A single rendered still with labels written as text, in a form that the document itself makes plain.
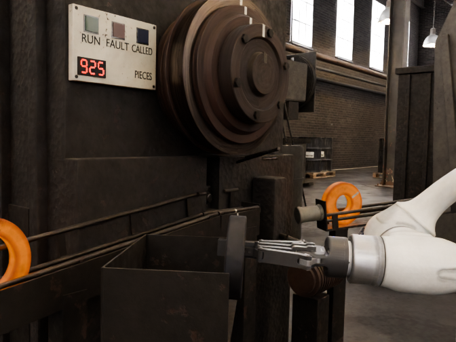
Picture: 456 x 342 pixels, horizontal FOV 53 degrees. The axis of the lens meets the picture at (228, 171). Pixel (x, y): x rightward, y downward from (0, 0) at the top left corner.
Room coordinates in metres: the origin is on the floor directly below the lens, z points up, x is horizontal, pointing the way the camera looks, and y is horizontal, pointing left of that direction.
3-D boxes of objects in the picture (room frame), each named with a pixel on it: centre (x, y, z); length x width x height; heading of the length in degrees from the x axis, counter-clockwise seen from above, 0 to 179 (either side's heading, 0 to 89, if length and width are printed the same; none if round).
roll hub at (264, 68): (1.35, -0.08, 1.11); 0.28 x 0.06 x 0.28; 140
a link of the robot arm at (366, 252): (0.83, -0.25, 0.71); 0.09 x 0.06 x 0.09; 175
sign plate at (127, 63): (1.22, 0.30, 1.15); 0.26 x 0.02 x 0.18; 140
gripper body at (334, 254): (0.84, -0.18, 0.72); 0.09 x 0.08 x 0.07; 85
